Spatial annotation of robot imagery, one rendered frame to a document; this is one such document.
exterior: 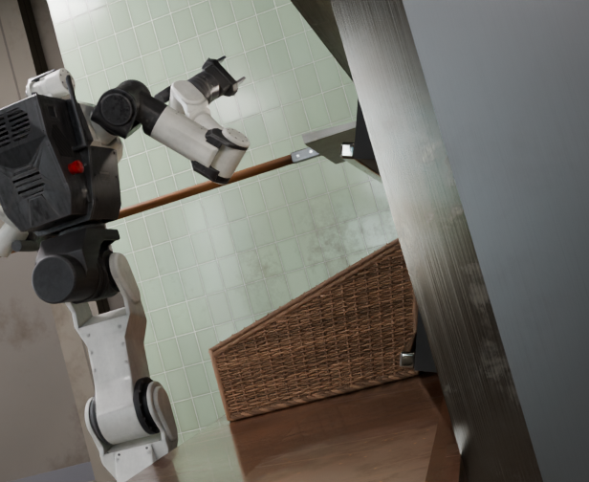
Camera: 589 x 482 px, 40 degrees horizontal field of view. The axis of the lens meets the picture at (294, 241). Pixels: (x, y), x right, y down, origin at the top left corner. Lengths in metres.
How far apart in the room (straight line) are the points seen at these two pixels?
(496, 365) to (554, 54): 0.33
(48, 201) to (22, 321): 3.58
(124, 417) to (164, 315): 1.94
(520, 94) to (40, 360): 4.84
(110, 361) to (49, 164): 0.50
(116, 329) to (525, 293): 1.37
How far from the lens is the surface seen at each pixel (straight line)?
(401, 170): 0.89
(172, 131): 2.02
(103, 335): 2.09
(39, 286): 1.95
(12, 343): 5.61
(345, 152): 0.98
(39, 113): 1.99
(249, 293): 3.81
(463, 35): 0.91
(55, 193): 1.99
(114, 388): 2.07
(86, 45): 4.22
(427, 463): 0.91
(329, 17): 1.92
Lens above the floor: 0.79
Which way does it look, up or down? 4 degrees up
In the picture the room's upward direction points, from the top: 16 degrees counter-clockwise
